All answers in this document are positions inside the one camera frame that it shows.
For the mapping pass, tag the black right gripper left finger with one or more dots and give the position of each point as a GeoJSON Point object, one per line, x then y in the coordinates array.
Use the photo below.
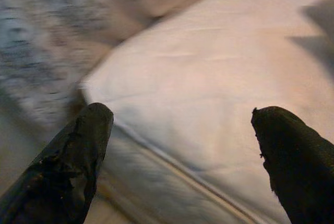
{"type": "Point", "coordinates": [60, 171]}

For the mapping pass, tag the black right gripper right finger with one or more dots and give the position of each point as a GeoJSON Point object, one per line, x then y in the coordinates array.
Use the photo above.
{"type": "Point", "coordinates": [300, 169]}

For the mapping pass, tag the white quilted mattress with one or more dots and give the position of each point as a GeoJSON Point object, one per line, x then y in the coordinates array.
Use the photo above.
{"type": "Point", "coordinates": [195, 77]}

